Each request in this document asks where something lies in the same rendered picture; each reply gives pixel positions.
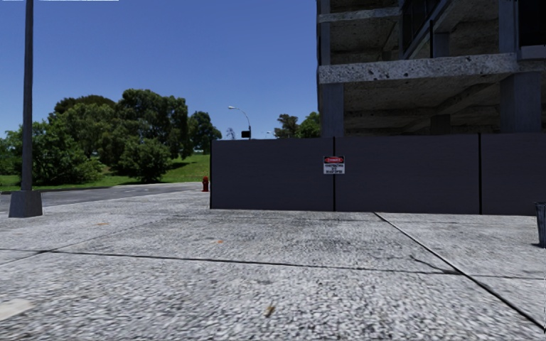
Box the traffic light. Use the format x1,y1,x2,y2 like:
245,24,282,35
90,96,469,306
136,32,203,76
227,105,252,140

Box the trees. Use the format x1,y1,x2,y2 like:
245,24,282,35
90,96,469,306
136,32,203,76
0,88,223,186
273,112,321,139

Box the dark hoarding fence with sign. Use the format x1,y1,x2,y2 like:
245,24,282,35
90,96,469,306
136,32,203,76
210,133,546,217

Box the pale concrete building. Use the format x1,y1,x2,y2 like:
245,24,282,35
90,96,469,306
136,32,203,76
316,0,546,138

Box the grey street lamp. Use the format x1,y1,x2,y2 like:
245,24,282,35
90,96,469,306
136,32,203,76
8,0,43,219

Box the dark bin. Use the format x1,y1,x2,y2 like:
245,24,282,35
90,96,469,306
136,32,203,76
535,202,546,249

